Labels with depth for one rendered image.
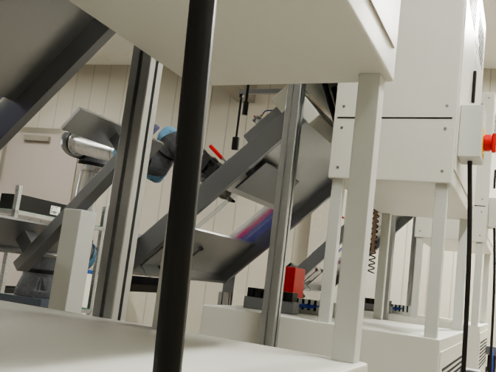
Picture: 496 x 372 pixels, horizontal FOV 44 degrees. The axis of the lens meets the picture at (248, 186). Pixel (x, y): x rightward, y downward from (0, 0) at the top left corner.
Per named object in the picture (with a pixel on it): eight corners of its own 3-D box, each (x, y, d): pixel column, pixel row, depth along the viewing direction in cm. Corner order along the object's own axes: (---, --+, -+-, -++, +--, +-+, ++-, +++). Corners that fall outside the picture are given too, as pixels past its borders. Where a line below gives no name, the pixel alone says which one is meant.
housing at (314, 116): (297, 133, 174) (270, 98, 180) (343, 169, 218) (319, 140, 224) (319, 114, 173) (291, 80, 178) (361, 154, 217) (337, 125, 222)
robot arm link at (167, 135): (164, 145, 220) (176, 125, 218) (183, 163, 216) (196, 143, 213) (150, 142, 214) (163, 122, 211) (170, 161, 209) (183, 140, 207)
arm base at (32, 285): (4, 293, 220) (9, 265, 221) (31, 294, 234) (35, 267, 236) (40, 298, 215) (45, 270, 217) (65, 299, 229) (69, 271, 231)
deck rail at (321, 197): (223, 283, 248) (215, 271, 250) (225, 283, 249) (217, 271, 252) (362, 170, 233) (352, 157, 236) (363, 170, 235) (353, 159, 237)
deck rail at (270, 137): (125, 274, 187) (115, 257, 189) (128, 274, 189) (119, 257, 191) (304, 119, 172) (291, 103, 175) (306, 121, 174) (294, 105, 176)
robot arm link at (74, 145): (51, 119, 232) (131, 138, 200) (75, 127, 240) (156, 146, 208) (43, 148, 231) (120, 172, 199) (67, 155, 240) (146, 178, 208)
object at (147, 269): (128, 274, 189) (117, 255, 191) (223, 283, 248) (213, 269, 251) (131, 271, 188) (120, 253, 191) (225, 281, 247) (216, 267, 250)
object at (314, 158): (220, 195, 181) (211, 181, 183) (295, 224, 240) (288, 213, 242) (305, 121, 174) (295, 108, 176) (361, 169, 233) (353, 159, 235)
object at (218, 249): (127, 265, 189) (122, 257, 191) (221, 276, 248) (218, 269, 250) (171, 226, 185) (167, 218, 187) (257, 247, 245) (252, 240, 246)
